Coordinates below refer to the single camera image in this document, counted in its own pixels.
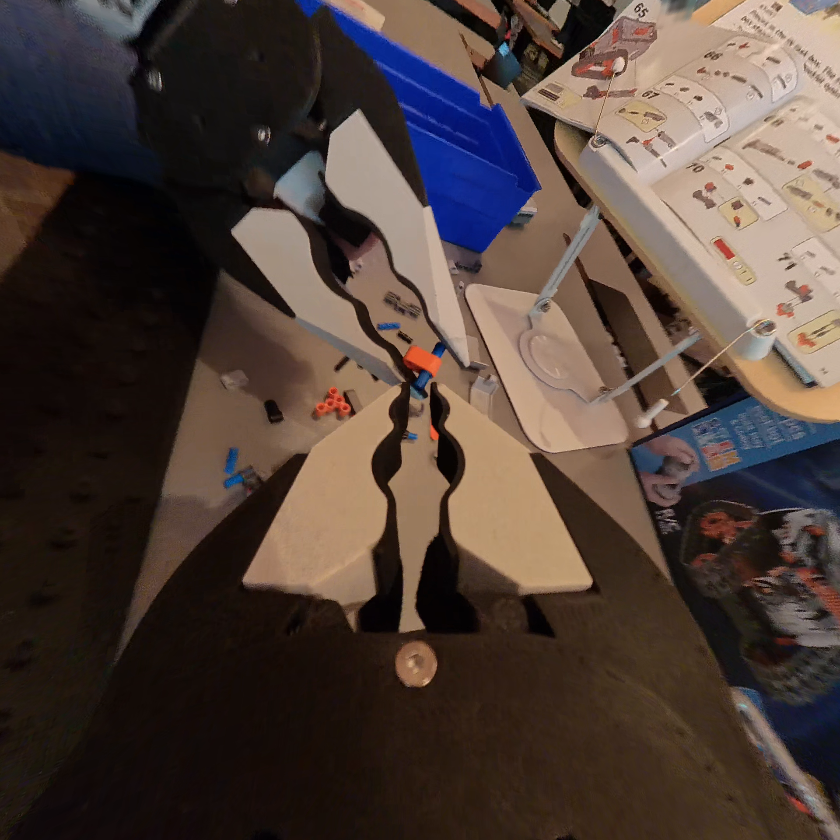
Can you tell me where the instruction booklet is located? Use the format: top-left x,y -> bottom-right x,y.
521,0 -> 840,388

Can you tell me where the blue robot kit box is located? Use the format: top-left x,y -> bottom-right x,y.
629,394 -> 840,840

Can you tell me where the blue storage bin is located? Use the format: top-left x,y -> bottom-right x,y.
295,0 -> 542,253

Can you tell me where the white paper packet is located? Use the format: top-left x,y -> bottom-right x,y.
325,0 -> 388,30

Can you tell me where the person's left forearm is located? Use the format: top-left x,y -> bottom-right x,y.
0,0 -> 165,185

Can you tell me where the black dimpled pad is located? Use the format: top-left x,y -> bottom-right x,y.
0,174 -> 309,840

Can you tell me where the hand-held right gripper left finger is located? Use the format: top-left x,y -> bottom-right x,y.
243,385 -> 408,632

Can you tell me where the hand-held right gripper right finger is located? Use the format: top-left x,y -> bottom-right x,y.
428,385 -> 595,629

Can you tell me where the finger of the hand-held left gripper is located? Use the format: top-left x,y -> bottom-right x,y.
230,155 -> 408,387
323,108 -> 472,370

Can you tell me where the white book stand base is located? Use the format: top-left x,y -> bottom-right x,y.
463,52 -> 840,455

